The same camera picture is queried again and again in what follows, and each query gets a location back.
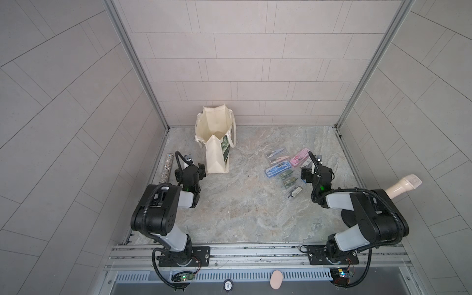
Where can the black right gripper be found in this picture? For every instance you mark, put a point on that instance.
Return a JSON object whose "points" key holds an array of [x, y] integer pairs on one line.
{"points": [[308, 171]]}

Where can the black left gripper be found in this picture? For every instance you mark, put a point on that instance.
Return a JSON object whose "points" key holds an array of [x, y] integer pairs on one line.
{"points": [[200, 173]]}

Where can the clear plastic stationery box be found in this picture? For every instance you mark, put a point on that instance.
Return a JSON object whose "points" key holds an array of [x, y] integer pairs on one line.
{"points": [[307, 163]]}

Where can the pink compass set case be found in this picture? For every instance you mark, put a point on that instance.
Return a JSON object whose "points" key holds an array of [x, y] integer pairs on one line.
{"points": [[300, 157]]}

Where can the clear case green label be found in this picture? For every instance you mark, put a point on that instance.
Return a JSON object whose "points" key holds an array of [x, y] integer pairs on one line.
{"points": [[286, 174]]}

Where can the clear case lilac compass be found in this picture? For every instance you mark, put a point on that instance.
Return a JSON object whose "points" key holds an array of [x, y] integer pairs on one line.
{"points": [[274, 153]]}

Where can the floral canvas tote bag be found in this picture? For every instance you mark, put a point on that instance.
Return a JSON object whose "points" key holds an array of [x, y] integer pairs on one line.
{"points": [[215, 130]]}

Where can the clear case pink compass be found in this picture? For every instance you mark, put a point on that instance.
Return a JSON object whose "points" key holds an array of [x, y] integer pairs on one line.
{"points": [[279, 159]]}

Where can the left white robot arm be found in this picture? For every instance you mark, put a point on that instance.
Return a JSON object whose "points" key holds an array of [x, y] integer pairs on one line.
{"points": [[156, 213]]}

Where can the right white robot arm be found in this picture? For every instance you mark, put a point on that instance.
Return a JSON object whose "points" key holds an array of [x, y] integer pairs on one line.
{"points": [[372, 218]]}

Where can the glittery silver tube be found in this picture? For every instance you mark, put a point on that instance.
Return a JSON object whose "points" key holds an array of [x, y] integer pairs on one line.
{"points": [[167, 168]]}

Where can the black round microphone base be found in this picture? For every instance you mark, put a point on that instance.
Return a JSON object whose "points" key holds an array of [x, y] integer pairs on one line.
{"points": [[349, 218]]}

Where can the beige microphone on stand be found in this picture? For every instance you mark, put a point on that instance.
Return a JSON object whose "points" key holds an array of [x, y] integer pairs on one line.
{"points": [[407, 183]]}

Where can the left green circuit board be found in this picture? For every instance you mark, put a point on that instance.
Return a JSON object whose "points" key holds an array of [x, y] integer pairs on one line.
{"points": [[183, 276]]}

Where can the green circuit board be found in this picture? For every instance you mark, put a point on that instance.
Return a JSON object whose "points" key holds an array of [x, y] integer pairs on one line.
{"points": [[340, 276], [183, 276]]}

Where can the right green circuit board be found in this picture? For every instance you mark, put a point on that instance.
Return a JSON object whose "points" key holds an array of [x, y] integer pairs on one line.
{"points": [[340, 276]]}

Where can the beige oval button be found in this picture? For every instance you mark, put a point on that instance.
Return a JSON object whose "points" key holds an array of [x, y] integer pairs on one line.
{"points": [[276, 280]]}

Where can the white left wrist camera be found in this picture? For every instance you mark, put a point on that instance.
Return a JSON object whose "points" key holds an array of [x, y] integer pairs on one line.
{"points": [[188, 158]]}

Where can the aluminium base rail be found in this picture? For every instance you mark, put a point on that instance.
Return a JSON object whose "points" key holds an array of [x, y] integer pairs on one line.
{"points": [[250, 262]]}

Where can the left aluminium frame post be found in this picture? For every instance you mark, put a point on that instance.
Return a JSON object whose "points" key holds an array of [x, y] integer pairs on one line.
{"points": [[118, 25]]}

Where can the aluminium corner frame post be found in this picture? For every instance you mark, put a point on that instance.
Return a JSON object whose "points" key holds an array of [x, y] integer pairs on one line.
{"points": [[394, 26]]}

